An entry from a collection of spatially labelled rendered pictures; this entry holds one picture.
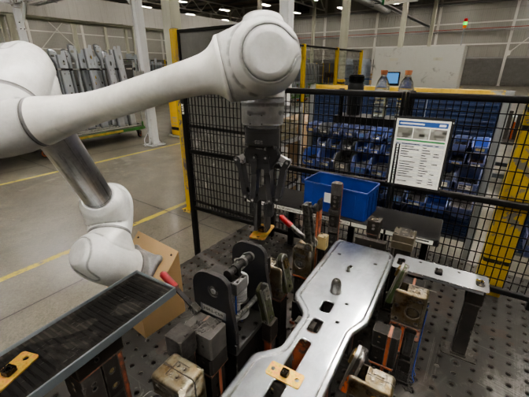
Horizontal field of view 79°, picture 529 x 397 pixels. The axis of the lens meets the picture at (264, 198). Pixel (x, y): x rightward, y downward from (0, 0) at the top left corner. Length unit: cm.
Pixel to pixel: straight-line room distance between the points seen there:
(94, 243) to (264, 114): 79
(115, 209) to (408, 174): 120
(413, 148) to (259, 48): 115
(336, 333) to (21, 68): 96
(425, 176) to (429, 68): 587
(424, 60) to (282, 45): 693
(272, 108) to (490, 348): 120
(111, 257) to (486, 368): 133
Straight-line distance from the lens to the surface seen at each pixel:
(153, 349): 134
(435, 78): 732
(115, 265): 124
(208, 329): 82
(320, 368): 85
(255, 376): 83
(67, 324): 81
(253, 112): 66
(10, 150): 83
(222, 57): 50
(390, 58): 750
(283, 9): 527
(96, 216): 128
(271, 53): 46
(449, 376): 136
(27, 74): 91
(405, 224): 149
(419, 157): 153
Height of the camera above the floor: 164
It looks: 22 degrees down
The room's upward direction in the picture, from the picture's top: straight up
